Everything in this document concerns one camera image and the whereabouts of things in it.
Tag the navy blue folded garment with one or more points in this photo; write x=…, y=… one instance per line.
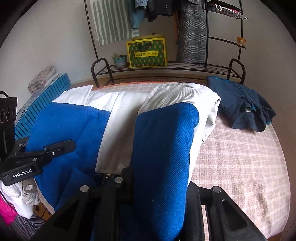
x=240, y=106

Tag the black metal clothes rack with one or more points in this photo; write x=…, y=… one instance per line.
x=185, y=66

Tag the floral patterned cloth bundle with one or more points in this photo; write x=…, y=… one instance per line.
x=41, y=80

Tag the person's left hand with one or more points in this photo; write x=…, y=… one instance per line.
x=11, y=192

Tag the black white striped cloth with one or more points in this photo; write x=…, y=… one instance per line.
x=25, y=228

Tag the blue ribbed mat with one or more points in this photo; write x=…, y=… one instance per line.
x=37, y=109

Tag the grey plaid hanging coat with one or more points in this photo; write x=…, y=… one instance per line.
x=192, y=34

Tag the blue denim garment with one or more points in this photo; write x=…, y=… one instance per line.
x=136, y=16

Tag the small brown teddy bear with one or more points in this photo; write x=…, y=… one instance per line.
x=241, y=41

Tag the black hanging garment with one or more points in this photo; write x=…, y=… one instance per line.
x=161, y=7

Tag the small potted plant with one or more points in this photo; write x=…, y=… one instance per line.
x=120, y=62

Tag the grey white blue jacket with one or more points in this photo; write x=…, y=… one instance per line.
x=161, y=150

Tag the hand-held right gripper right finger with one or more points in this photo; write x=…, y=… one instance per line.
x=193, y=197

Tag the person's left forearm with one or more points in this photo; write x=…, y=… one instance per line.
x=7, y=210

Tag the pink plaid blanket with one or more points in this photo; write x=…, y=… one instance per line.
x=242, y=162

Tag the yellow green patterned box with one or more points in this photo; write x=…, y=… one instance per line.
x=148, y=53

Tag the green white striped cloth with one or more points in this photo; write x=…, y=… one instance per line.
x=111, y=23

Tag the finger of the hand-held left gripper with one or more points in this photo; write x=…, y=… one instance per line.
x=62, y=147

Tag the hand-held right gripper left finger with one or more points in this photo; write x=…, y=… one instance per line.
x=124, y=190

